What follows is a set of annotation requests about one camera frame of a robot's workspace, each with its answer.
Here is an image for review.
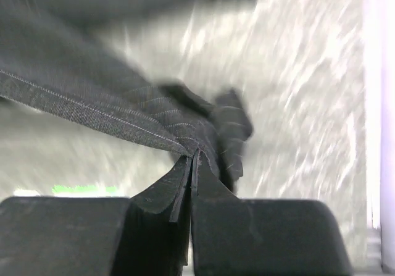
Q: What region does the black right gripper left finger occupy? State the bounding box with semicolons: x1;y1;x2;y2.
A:
1;157;191;275

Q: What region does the black pinstriped long sleeve shirt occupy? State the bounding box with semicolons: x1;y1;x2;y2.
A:
1;0;253;189

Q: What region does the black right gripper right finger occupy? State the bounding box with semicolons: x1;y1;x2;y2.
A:
191;152;354;275

